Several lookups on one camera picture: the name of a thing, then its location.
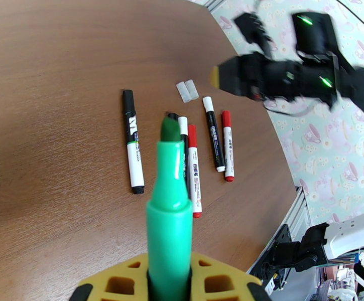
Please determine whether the green highlighter pen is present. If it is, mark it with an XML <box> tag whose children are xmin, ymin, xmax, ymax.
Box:
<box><xmin>146</xmin><ymin>116</ymin><xmax>193</xmax><ymax>301</ymax></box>

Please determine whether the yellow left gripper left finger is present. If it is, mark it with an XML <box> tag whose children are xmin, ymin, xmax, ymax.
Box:
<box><xmin>69</xmin><ymin>253</ymin><xmax>151</xmax><ymax>301</ymax></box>

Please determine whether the white printed plastic bag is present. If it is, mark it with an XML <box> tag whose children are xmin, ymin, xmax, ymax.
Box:
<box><xmin>318</xmin><ymin>276</ymin><xmax>358</xmax><ymax>301</ymax></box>

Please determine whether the white marker with bold print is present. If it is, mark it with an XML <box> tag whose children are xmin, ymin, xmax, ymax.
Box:
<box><xmin>125</xmin><ymin>112</ymin><xmax>146</xmax><ymax>195</ymax></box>

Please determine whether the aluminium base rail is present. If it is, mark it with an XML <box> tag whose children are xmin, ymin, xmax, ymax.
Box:
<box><xmin>248</xmin><ymin>185</ymin><xmax>311</xmax><ymax>279</ymax></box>

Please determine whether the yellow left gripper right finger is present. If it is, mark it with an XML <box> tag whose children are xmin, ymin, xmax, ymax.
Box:
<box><xmin>189</xmin><ymin>252</ymin><xmax>272</xmax><ymax>301</ymax></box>

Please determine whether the translucent white pen cap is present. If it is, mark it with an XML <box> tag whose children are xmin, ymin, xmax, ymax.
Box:
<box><xmin>175</xmin><ymin>81</ymin><xmax>191</xmax><ymax>103</ymax></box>
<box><xmin>185</xmin><ymin>79</ymin><xmax>199</xmax><ymax>100</ymax></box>

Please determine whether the white marker with red end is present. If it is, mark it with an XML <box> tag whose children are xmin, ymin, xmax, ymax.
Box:
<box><xmin>188</xmin><ymin>145</ymin><xmax>202</xmax><ymax>219</ymax></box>
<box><xmin>223</xmin><ymin>126</ymin><xmax>235</xmax><ymax>183</ymax></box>

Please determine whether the thin black right gripper cable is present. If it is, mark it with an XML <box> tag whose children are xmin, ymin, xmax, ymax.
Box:
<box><xmin>263</xmin><ymin>101</ymin><xmax>319</xmax><ymax>118</ymax></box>

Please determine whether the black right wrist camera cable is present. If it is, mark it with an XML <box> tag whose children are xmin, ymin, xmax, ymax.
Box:
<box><xmin>330</xmin><ymin>0</ymin><xmax>364</xmax><ymax>44</ymax></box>

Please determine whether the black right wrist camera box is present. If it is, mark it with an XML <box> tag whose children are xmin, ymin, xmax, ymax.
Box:
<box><xmin>233</xmin><ymin>12</ymin><xmax>275</xmax><ymax>58</ymax></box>

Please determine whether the aluminium corner post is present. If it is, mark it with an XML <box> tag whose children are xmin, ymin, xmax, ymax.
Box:
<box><xmin>204</xmin><ymin>0</ymin><xmax>229</xmax><ymax>12</ymax></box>

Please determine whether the black marker with white print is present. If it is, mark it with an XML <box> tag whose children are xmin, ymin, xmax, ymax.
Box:
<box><xmin>205</xmin><ymin>110</ymin><xmax>226</xmax><ymax>173</ymax></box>
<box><xmin>180</xmin><ymin>133</ymin><xmax>191</xmax><ymax>199</ymax></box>

